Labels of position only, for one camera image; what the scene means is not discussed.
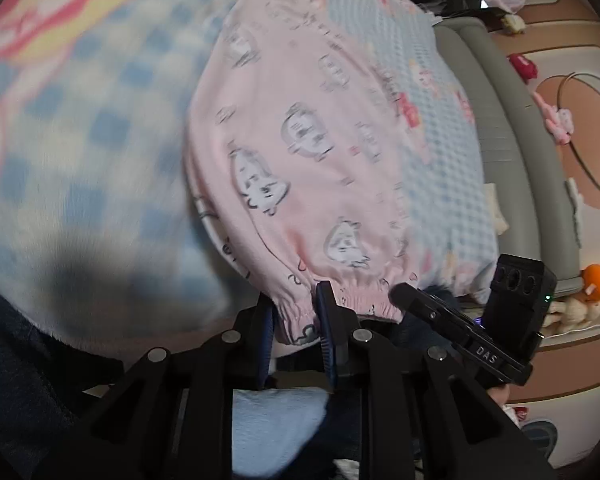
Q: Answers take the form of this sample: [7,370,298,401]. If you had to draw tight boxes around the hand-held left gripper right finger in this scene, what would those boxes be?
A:
[314,281,556,480]

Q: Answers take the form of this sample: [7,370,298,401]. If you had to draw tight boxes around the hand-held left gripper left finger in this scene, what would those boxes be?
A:
[35,292,277,480]

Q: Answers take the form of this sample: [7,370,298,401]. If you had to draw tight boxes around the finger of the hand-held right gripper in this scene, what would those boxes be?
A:
[390,282,482,349]

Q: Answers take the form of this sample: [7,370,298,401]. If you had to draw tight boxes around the pink outline print pajama pants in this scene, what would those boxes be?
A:
[187,180,322,348]

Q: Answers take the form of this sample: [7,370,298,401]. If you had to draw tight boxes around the pink face print pajama garment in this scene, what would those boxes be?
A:
[182,0,419,322]

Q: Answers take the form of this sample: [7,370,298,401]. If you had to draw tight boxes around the beige plush bunny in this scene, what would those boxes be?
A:
[545,297,600,332]

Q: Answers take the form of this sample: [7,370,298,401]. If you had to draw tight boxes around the light blue fluffy cloth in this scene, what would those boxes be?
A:
[229,389,332,477]

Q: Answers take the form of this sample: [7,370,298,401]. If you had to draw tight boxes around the orange plush toy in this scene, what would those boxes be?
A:
[580,264,600,304]

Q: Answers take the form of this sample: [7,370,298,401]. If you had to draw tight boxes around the cream fluffy headband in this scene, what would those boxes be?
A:
[482,182,509,237]

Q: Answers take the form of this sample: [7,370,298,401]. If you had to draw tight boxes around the grey shoe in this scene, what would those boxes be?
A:
[520,420,559,461]

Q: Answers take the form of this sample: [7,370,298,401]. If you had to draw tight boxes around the white plush bow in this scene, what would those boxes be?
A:
[565,177,584,249]

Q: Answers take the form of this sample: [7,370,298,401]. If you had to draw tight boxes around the grey padded bed headboard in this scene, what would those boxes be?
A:
[432,16,582,307]

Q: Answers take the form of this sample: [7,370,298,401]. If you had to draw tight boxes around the pink white plush toy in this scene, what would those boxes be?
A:
[532,92,576,146]

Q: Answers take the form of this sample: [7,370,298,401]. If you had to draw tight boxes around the red plush toy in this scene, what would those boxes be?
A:
[508,52,539,84]

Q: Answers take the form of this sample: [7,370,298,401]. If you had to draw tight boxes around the blue checkered cartoon cat blanket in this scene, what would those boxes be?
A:
[0,0,499,347]

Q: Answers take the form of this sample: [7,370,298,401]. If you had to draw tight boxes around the round wall ring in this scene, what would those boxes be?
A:
[557,72,600,212]

